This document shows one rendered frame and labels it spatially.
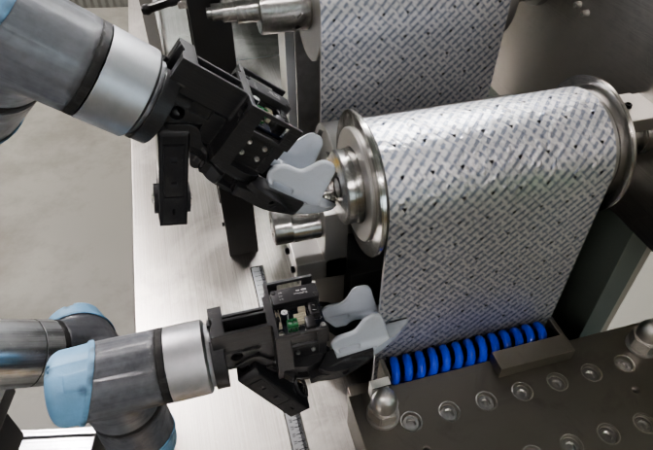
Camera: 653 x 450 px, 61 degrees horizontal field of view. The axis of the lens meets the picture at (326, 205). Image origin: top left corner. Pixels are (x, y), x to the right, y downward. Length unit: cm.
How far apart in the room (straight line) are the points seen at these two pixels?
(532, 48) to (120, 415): 69
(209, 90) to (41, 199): 231
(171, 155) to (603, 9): 52
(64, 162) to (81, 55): 250
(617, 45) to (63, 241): 215
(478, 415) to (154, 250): 61
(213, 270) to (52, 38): 61
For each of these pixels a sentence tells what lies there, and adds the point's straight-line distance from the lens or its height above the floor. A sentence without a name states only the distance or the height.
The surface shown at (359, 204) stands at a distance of 52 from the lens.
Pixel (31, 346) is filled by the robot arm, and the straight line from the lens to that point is 69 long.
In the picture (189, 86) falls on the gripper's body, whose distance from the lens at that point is 45.
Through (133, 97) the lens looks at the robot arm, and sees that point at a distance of 43.
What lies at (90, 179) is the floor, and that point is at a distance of 276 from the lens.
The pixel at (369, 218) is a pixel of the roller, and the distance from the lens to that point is 52.
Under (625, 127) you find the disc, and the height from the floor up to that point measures 130.
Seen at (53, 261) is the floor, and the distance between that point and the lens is 241.
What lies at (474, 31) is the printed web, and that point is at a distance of 73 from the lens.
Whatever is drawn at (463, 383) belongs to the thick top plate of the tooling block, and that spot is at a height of 103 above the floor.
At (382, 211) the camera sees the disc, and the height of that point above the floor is 127.
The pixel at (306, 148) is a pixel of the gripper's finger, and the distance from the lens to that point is 55.
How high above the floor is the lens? 160
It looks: 42 degrees down
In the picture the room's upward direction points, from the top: straight up
